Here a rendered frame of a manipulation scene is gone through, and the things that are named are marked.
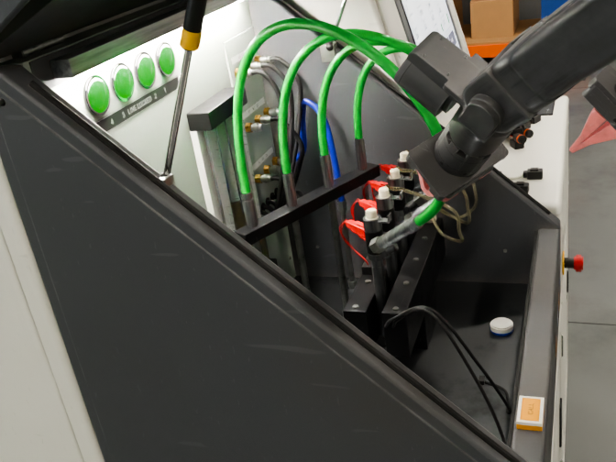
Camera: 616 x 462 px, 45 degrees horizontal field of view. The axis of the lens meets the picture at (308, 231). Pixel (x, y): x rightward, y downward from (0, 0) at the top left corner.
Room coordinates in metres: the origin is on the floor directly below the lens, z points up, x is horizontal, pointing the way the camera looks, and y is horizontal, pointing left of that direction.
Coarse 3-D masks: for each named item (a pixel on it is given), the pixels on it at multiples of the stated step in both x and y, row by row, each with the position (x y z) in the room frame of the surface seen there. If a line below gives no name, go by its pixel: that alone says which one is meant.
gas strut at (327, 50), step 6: (342, 6) 1.33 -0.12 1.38; (342, 12) 1.33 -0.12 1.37; (336, 18) 1.34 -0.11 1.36; (336, 24) 1.34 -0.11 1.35; (330, 42) 1.34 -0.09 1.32; (324, 48) 1.34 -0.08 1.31; (330, 48) 1.34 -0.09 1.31; (324, 54) 1.34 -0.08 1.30; (330, 54) 1.34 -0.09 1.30; (324, 60) 1.35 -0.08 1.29; (330, 60) 1.34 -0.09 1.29
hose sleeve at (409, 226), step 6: (414, 216) 0.85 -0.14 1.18; (408, 222) 0.85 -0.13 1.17; (414, 222) 0.84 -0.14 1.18; (396, 228) 0.87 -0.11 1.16; (402, 228) 0.86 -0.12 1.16; (408, 228) 0.85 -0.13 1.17; (414, 228) 0.84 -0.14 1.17; (384, 234) 0.89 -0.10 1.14; (390, 234) 0.87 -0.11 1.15; (396, 234) 0.86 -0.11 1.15; (402, 234) 0.86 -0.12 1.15; (408, 234) 0.85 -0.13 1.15; (378, 240) 0.89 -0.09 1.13; (384, 240) 0.88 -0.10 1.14; (390, 240) 0.87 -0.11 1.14; (396, 240) 0.87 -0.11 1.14; (384, 246) 0.88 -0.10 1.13
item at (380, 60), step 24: (288, 24) 0.97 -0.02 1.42; (312, 24) 0.94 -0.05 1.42; (360, 48) 0.88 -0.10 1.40; (240, 72) 1.04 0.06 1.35; (240, 96) 1.06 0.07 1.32; (408, 96) 0.84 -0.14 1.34; (240, 120) 1.07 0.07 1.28; (432, 120) 0.82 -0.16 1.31; (240, 144) 1.07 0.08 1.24; (240, 168) 1.08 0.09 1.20; (432, 216) 0.83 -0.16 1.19
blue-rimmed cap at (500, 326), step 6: (498, 318) 1.09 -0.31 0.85; (504, 318) 1.09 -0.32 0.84; (492, 324) 1.07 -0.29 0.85; (498, 324) 1.07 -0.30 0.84; (504, 324) 1.07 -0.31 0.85; (510, 324) 1.07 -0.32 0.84; (492, 330) 1.07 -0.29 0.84; (498, 330) 1.06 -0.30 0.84; (504, 330) 1.06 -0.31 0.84; (510, 330) 1.06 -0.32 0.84
